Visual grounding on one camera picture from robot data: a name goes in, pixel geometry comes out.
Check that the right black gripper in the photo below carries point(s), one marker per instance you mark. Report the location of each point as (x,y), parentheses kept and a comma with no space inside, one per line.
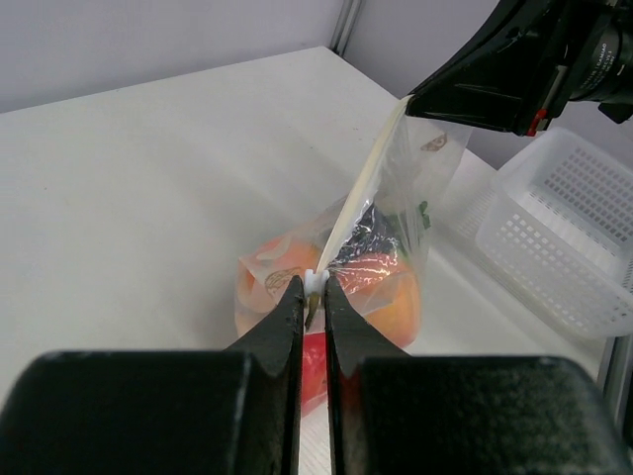
(499,79)

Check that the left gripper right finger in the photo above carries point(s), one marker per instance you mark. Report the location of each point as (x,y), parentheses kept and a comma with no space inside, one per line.
(394,413)

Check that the green leafy vegetable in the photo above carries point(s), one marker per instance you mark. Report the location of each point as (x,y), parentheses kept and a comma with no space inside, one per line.
(408,228)

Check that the orange peach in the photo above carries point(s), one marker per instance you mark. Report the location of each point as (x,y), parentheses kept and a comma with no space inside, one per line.
(384,290)

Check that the green orange mango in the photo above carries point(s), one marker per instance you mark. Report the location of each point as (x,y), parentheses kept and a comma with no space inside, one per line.
(263,276)

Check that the left aluminium corner post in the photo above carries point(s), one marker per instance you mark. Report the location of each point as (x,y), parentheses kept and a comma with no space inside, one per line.
(345,25)

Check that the dark purple fruit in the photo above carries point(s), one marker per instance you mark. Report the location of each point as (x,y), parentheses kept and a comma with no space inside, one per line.
(369,235)

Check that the white perforated plastic basket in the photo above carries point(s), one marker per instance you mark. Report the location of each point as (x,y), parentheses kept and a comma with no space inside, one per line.
(554,226)

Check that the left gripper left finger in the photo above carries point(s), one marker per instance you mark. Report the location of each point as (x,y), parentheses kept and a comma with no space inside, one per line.
(230,411)

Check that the aluminium rail frame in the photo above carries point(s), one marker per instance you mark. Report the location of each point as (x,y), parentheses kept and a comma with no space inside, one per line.
(614,378)

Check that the red tomato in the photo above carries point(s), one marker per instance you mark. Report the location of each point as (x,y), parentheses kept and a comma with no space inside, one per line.
(314,379)

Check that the clear zip top bag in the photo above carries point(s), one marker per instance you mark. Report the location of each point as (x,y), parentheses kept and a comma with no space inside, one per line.
(412,160)

